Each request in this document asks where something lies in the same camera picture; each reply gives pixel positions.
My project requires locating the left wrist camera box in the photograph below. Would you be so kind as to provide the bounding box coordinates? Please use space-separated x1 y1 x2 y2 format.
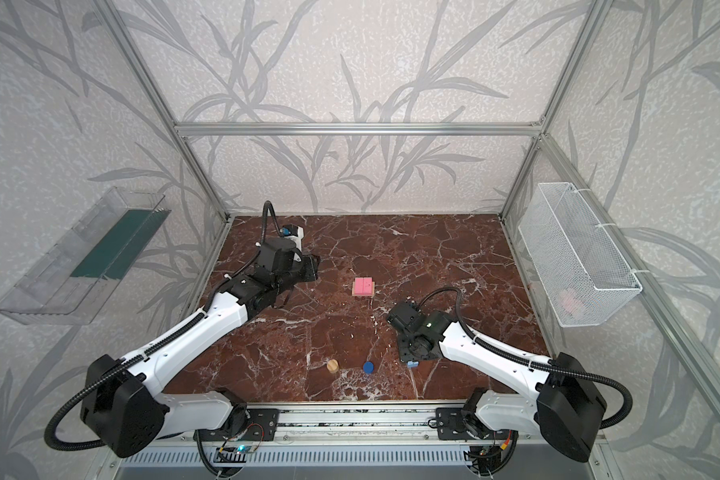
281 224 304 249

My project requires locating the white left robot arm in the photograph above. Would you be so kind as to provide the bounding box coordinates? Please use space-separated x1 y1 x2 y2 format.
44 236 320 458

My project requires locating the white wire mesh basket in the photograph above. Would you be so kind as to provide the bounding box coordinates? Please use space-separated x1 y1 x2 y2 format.
518 182 642 328

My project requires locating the aluminium enclosure frame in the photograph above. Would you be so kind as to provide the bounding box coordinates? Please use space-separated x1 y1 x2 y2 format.
94 1 720 422

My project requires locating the pink block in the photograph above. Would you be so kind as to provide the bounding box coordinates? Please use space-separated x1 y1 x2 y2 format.
361 277 375 296
352 277 368 296

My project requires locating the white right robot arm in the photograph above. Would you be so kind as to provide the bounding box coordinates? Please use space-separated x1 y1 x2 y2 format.
387 301 633 462

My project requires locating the natural wood cylinder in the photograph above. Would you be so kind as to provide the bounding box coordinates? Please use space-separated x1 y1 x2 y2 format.
326 359 340 373

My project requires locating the clear plastic wall tray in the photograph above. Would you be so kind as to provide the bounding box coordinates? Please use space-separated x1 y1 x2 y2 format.
0 187 171 325

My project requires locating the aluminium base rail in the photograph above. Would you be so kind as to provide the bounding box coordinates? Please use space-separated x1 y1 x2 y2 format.
107 400 607 448

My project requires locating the pink object in basket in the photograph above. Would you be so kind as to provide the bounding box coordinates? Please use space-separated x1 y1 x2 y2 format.
559 288 586 319

